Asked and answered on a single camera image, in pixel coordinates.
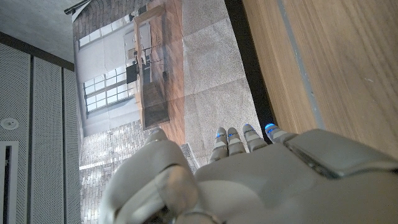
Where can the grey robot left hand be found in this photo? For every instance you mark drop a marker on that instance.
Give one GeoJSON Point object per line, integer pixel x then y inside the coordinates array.
{"type": "Point", "coordinates": [264, 186]}

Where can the printed room scene backdrop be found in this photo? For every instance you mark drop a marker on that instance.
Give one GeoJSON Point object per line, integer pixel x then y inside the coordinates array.
{"type": "Point", "coordinates": [214, 77]}

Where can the long grey tape strip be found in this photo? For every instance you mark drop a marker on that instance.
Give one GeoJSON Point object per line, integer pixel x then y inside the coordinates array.
{"type": "Point", "coordinates": [298, 62]}

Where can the round white ceiling detector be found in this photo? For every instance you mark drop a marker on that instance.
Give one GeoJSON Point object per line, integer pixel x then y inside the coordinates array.
{"type": "Point", "coordinates": [9, 124]}

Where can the white framed ceiling slot vent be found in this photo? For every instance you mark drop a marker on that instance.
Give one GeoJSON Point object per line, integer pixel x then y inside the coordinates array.
{"type": "Point", "coordinates": [1, 186]}

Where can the dark backdrop stand frame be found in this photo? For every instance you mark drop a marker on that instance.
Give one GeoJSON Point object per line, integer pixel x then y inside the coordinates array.
{"type": "Point", "coordinates": [76, 7]}

